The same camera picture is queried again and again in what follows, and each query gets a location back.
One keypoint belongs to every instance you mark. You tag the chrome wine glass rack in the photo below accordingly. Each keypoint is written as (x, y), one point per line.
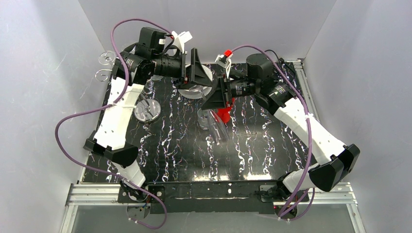
(141, 103)

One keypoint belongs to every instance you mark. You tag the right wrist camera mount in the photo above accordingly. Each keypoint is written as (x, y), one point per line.
(224, 60)

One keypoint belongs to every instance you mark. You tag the clear martini glass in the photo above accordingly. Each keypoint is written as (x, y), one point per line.
(107, 58)

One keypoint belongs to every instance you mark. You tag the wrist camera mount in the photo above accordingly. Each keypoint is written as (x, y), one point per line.
(179, 41)
(224, 60)

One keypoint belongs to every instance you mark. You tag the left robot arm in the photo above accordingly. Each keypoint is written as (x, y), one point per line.
(157, 52)

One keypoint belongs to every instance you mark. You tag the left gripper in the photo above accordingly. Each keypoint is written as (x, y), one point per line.
(186, 67)

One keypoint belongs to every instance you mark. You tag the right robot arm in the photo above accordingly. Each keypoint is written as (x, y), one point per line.
(334, 159)

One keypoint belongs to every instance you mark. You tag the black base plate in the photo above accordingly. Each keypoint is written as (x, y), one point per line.
(261, 196)

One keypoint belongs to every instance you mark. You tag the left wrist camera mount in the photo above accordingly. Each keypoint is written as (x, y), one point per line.
(179, 41)

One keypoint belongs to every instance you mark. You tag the white filament spool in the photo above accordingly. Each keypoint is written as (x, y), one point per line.
(197, 91)

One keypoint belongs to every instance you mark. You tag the clear champagne flute glass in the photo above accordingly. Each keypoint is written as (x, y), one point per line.
(217, 128)

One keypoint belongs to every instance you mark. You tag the red wine glass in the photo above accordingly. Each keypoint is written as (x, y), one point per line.
(224, 114)

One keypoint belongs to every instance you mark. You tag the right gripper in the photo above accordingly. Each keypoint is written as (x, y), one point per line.
(227, 91)

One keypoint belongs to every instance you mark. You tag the clear wine glass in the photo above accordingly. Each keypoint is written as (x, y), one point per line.
(204, 118)

